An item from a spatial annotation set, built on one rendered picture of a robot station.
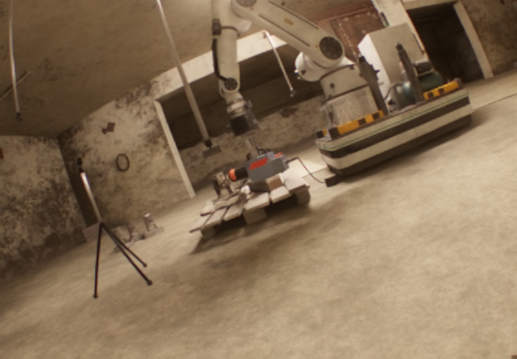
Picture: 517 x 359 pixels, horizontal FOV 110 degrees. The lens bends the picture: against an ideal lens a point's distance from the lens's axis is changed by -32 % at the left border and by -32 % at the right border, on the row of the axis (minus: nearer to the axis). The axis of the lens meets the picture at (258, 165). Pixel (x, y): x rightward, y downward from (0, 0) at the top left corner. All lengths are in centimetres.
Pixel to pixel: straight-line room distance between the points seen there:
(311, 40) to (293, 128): 918
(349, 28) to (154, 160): 550
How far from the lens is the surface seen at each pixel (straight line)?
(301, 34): 222
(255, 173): 201
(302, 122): 1132
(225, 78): 202
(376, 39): 266
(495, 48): 958
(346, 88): 227
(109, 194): 716
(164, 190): 640
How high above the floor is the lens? 45
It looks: 3 degrees down
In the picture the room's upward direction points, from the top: 22 degrees counter-clockwise
